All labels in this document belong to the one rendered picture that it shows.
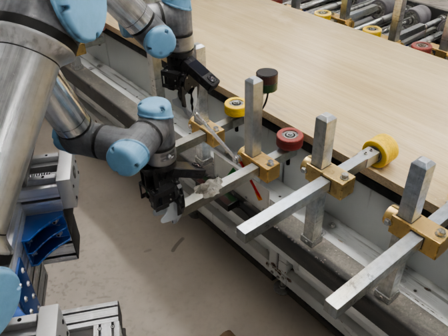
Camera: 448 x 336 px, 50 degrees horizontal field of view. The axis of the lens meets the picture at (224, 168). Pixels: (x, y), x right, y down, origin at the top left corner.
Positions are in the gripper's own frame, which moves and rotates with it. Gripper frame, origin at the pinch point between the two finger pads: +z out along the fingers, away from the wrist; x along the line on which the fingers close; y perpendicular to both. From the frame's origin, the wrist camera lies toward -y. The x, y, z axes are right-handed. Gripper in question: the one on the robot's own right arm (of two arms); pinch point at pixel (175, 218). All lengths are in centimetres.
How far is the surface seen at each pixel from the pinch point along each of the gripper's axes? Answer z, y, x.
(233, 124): -1.8, -39.5, -23.4
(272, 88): -25.4, -34.8, -1.1
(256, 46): -8, -79, -56
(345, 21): -4, -137, -57
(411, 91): -8, -93, 8
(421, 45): -9, -127, -11
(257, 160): -4.6, -29.4, -0.3
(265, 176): -1.8, -28.3, 4.0
